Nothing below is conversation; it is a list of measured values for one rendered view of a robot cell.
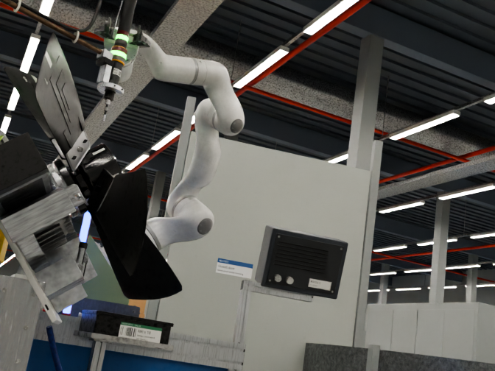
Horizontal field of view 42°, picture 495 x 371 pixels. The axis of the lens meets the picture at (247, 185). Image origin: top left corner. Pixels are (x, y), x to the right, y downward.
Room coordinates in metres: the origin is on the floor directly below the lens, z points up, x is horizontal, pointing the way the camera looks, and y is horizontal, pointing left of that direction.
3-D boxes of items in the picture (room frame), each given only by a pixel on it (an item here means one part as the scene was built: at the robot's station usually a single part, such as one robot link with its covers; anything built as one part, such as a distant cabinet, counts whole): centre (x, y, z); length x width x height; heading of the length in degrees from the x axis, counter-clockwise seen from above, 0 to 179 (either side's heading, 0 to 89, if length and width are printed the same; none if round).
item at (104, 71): (1.60, 0.41, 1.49); 0.09 x 0.07 x 0.10; 136
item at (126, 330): (1.83, 0.27, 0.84); 0.22 x 0.17 x 0.07; 116
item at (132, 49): (1.75, 0.43, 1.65); 0.11 x 0.10 x 0.07; 11
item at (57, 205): (1.26, 0.40, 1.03); 0.15 x 0.10 x 0.14; 101
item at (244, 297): (2.07, -0.05, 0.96); 0.03 x 0.03 x 0.20; 11
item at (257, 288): (2.09, -0.15, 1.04); 0.24 x 0.03 x 0.03; 101
